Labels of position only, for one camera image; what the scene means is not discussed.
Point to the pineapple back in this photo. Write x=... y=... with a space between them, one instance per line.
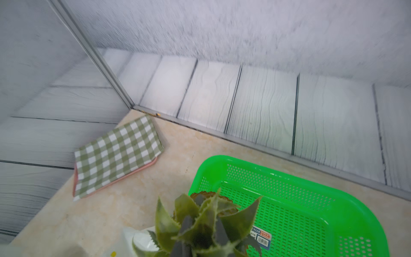
x=203 y=224

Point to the white plastic bag lemon print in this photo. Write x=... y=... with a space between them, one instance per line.
x=123 y=246

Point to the green checkered cloth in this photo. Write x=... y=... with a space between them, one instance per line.
x=116 y=155

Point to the green plastic basket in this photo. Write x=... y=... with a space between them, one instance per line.
x=296 y=217

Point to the left metal frame post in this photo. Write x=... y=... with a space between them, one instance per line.
x=72 y=24

